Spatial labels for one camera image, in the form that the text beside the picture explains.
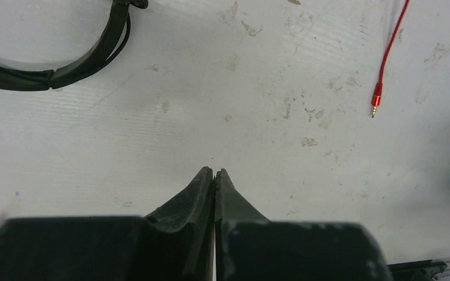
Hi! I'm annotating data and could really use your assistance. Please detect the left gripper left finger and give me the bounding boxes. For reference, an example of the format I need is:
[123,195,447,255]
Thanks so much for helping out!
[0,167,214,280]

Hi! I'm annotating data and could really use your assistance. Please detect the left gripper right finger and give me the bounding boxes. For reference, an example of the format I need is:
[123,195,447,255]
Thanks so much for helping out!
[215,169,392,280]

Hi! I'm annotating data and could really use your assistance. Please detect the black headphones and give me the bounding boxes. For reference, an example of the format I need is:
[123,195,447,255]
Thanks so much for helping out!
[0,0,149,91]

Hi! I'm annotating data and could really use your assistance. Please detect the red headphone cable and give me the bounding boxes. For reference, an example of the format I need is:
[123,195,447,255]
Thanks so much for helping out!
[370,0,411,119]

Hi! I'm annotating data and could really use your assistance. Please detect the aluminium frame rail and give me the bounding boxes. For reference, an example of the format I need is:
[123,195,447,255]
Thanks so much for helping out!
[388,258,450,281]

